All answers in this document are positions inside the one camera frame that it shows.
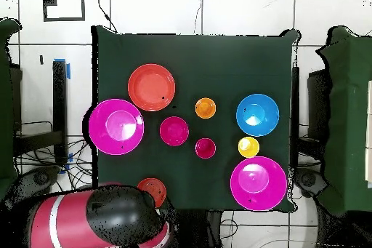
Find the dark green tablecloth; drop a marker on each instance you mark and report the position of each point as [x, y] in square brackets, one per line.
[221, 61]

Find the blue plastic bowl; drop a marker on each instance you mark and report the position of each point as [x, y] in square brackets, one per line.
[261, 105]

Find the black metal post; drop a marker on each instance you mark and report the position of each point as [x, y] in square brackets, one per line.
[295, 108]

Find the small crimson plastic bowl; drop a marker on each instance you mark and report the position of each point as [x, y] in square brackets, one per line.
[174, 131]

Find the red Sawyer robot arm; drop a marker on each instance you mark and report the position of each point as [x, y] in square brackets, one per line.
[75, 224]

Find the orange plastic cup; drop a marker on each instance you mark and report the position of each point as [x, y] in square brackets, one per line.
[205, 108]

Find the office chair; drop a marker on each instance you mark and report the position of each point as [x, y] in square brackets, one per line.
[40, 178]
[309, 181]

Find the large pink plastic bowl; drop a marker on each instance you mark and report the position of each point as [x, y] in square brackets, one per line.
[101, 131]
[258, 195]

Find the yellow plastic cup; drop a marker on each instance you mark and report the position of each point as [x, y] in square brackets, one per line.
[248, 147]

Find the black metal stand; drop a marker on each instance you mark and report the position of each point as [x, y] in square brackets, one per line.
[59, 99]

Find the small orange plastic bowl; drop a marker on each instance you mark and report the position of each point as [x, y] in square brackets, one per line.
[154, 188]

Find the black square floor frame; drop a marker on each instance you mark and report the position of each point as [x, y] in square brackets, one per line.
[64, 19]

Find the green cloth covered table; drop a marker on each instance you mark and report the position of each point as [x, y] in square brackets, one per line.
[348, 114]
[5, 99]

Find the large shallow orange bowl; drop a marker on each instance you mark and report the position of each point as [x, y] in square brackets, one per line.
[151, 87]

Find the crimson plastic cup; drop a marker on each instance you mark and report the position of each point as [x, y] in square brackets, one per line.
[205, 148]

